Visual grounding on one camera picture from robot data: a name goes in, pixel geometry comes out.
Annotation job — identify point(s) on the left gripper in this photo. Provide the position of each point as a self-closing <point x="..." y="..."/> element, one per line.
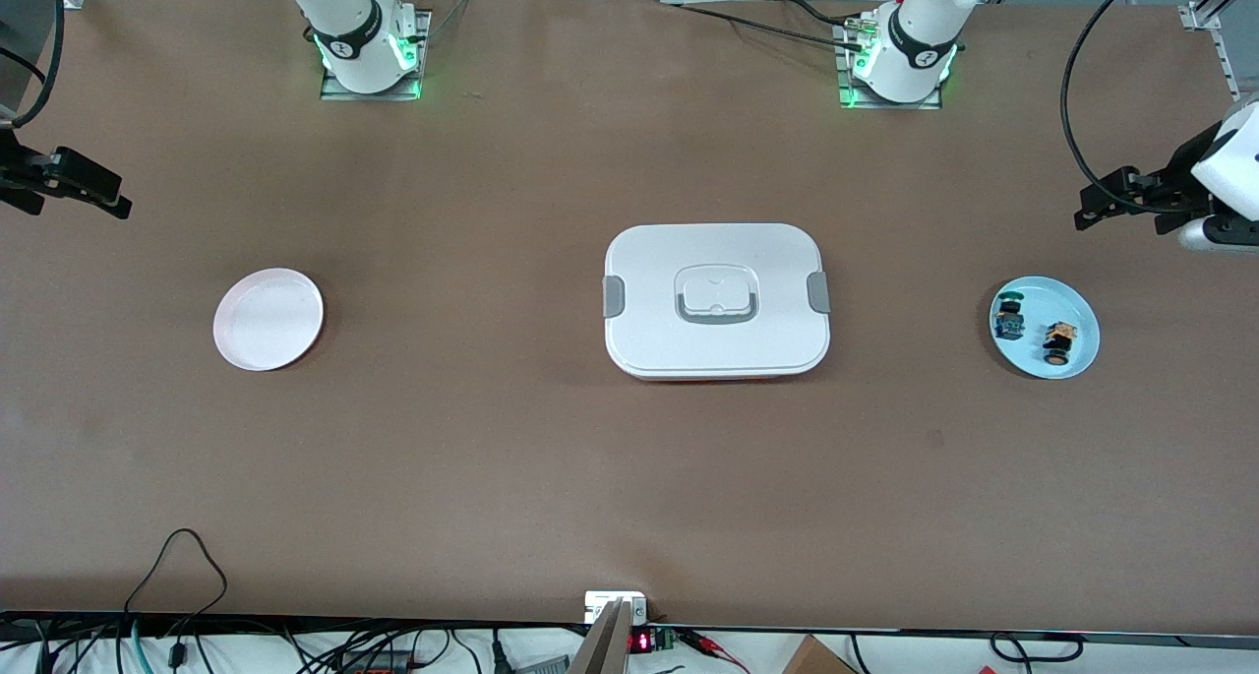
<point x="1183" y="162"/>

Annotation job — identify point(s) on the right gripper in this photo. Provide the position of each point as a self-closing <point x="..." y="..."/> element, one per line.
<point x="12" y="165"/>

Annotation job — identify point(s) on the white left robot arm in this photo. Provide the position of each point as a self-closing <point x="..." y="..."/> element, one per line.
<point x="915" y="44"/>

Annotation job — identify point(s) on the white lidded storage box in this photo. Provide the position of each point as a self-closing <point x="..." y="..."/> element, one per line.
<point x="718" y="339"/>

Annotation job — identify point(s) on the brown cardboard box corner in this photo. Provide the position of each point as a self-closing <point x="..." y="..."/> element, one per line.
<point x="816" y="659"/>

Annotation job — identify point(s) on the light blue round plate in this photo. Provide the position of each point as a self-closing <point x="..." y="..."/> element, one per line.
<point x="1067" y="305"/>

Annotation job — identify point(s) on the aluminium corner profile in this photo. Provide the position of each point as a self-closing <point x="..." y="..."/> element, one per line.
<point x="1202" y="17"/>

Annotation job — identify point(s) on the pink round plate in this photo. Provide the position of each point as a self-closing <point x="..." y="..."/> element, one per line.
<point x="268" y="320"/>

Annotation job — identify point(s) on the red clip leads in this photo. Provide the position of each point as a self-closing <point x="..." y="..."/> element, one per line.
<point x="713" y="644"/>

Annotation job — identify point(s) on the red LED display module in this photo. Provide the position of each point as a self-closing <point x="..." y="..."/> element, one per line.
<point x="641" y="642"/>

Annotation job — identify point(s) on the grey metal bar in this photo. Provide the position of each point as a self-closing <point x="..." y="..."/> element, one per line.
<point x="600" y="649"/>

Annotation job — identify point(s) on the green push-button switch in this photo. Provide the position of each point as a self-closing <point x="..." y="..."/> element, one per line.
<point x="1009" y="318"/>

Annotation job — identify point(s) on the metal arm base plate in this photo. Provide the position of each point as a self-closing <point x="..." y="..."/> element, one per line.
<point x="856" y="103"/>
<point x="339" y="94"/>

